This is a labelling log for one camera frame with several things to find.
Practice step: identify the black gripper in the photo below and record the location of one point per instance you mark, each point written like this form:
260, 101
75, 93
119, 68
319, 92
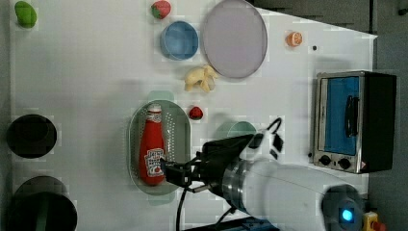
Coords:
214, 159

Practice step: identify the red ketchup bottle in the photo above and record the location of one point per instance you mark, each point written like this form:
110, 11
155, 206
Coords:
152, 147

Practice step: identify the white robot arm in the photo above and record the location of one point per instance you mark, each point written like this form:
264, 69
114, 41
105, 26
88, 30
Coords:
291, 197

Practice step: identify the green oval strainer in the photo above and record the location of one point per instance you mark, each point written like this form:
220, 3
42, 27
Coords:
177, 137

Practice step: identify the small red strawberry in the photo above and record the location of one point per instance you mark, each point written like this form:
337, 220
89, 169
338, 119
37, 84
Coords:
195, 113

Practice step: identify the green mug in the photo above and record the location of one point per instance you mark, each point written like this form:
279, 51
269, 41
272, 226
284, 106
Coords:
231, 129

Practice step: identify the peeled banana toy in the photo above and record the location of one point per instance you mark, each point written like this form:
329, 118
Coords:
203, 76

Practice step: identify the blue bowl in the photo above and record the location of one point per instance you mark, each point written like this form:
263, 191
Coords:
179, 41

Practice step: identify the large purple plate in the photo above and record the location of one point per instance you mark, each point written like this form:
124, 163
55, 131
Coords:
235, 38

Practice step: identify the large red strawberry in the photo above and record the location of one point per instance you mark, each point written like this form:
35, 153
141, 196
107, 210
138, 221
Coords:
161, 9

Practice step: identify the orange slice toy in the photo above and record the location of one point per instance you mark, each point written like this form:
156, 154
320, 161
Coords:
294, 39

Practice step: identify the silver toaster oven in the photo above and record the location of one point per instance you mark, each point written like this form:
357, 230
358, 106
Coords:
355, 121

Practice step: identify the yellow red emergency button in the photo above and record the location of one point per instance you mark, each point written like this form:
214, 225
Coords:
371, 222

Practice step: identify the green mango toy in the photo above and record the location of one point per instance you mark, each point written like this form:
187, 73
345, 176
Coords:
26, 14

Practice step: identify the blue metal frame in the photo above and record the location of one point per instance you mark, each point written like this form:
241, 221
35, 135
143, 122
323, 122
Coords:
241, 224

